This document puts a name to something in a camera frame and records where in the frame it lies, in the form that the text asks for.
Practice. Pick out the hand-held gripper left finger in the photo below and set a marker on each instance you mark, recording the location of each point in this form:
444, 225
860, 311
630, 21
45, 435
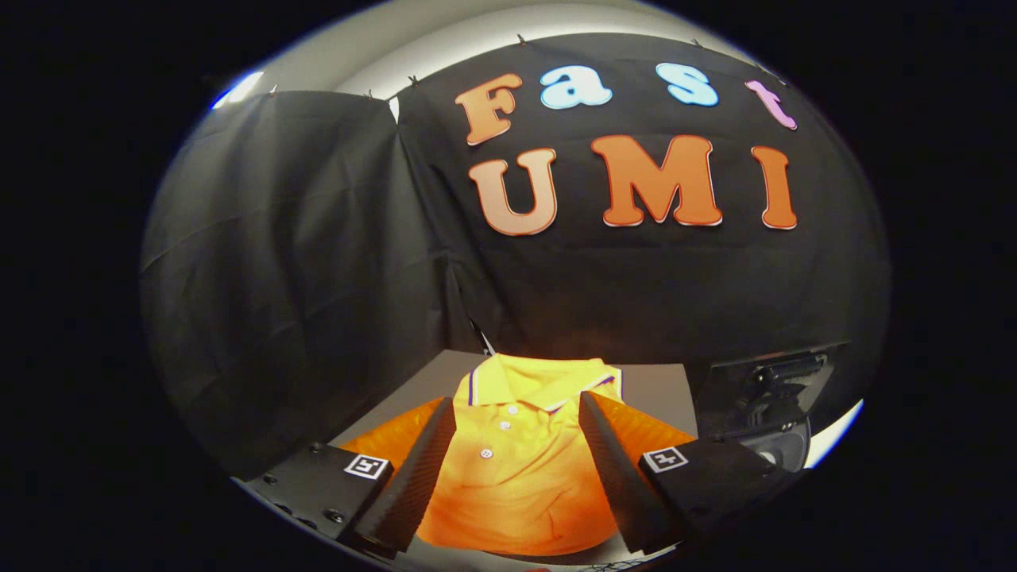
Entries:
413, 477

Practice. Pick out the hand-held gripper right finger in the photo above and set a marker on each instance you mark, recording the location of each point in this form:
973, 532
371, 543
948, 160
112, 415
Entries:
620, 477

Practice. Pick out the orange polo shirt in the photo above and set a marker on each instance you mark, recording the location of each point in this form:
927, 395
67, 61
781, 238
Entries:
516, 477

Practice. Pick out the dark washing machine lid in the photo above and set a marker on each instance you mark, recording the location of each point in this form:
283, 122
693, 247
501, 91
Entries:
739, 397

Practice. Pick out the grey washing machine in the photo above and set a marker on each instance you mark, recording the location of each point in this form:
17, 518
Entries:
783, 445

